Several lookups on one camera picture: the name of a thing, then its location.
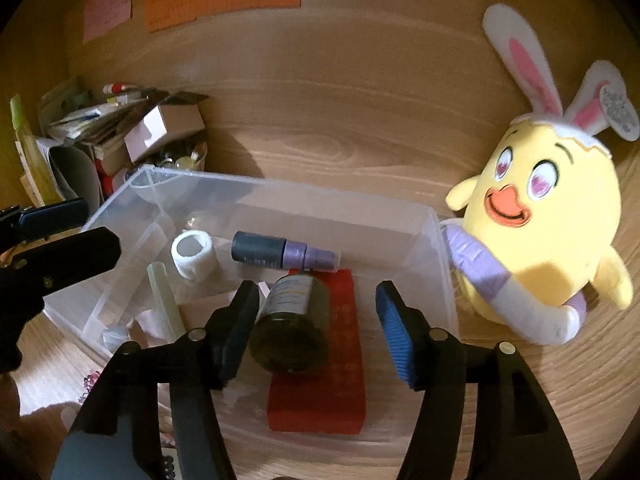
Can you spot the green glass bottle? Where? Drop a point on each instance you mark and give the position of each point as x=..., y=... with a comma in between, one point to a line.
x=290, y=320

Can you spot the pink white box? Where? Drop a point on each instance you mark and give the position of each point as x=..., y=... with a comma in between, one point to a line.
x=160, y=130

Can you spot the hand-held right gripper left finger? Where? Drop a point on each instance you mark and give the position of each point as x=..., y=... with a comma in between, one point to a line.
x=240, y=330

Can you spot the mint green tube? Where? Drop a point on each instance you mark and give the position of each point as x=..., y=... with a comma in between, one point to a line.
x=165, y=305

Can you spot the folded white paper stack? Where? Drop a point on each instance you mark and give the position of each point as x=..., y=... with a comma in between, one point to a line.
x=75, y=170

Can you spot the dark blue purple bottle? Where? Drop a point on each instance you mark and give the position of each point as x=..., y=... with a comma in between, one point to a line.
x=260, y=250

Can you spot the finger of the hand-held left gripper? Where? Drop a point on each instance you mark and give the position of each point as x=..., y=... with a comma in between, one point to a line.
x=50, y=220
x=75, y=255

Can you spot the white tile with black dots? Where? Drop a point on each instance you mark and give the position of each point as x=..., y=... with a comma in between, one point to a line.
x=167, y=464

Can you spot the yellow chick plush toy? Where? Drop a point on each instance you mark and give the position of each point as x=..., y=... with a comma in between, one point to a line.
x=550, y=220

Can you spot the green spray bottle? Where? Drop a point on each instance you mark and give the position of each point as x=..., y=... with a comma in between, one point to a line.
x=30, y=160

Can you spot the red packet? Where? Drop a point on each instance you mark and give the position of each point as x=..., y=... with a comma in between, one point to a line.
x=345, y=360

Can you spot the pink bear charm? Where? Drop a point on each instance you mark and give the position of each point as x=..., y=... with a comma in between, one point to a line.
x=90, y=381

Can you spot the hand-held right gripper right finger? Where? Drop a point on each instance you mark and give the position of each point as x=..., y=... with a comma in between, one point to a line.
x=400, y=335

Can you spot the pile of booklets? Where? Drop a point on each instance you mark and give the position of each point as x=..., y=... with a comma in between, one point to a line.
x=100, y=120

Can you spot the clear plastic container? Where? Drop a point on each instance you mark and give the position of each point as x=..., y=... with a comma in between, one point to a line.
x=350, y=230

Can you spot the red small box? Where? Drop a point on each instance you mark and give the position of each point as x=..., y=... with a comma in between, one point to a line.
x=107, y=180

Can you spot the pink paper note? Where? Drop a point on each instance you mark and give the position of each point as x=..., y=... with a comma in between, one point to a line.
x=107, y=7

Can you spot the red white marker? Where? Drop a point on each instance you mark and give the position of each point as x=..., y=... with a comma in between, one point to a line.
x=117, y=88

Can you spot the white tape roll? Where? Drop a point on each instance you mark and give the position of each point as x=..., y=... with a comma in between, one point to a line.
x=197, y=265

